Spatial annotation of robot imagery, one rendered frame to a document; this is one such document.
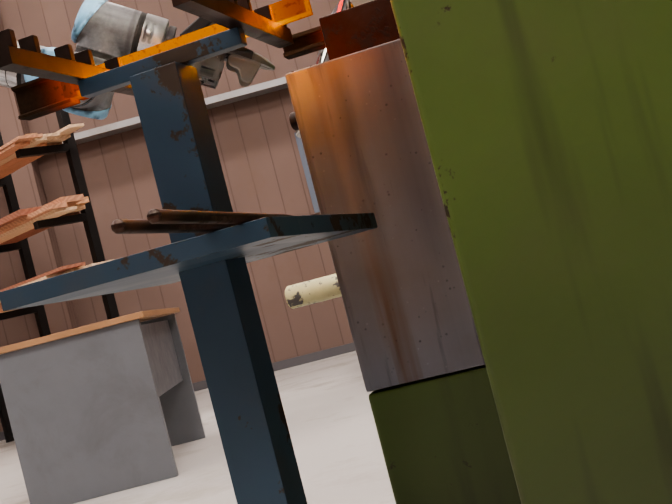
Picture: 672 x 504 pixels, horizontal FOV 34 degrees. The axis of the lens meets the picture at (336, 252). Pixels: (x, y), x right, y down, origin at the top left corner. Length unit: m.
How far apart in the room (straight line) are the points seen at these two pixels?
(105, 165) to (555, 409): 9.63
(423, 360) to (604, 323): 0.36
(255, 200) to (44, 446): 5.77
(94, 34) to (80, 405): 2.98
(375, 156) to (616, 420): 0.50
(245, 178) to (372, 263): 8.95
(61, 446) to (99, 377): 0.33
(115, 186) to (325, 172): 9.19
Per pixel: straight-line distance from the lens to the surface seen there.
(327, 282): 2.09
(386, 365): 1.49
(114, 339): 4.89
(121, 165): 10.66
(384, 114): 1.49
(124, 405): 4.90
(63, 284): 1.14
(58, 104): 1.51
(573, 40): 1.20
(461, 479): 1.50
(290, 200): 10.35
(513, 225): 1.19
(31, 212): 8.38
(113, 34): 2.14
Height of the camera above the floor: 0.62
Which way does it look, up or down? 2 degrees up
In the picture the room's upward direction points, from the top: 14 degrees counter-clockwise
